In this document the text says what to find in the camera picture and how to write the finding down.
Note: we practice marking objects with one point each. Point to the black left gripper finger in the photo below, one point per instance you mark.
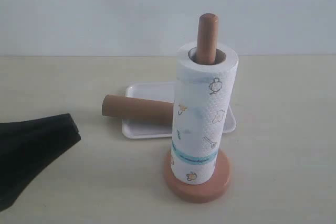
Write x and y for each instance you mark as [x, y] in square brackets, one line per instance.
[28, 147]

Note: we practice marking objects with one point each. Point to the brown cardboard tube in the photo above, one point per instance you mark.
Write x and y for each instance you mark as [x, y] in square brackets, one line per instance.
[142, 110]

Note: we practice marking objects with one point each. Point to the white printed paper towel roll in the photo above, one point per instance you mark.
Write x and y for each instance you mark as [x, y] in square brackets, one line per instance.
[201, 99]

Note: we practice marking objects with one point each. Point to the wooden paper towel holder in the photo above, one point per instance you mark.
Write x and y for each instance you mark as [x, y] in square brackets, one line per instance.
[216, 186]

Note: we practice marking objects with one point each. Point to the white rectangular tray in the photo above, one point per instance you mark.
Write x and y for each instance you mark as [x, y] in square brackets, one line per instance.
[158, 91]

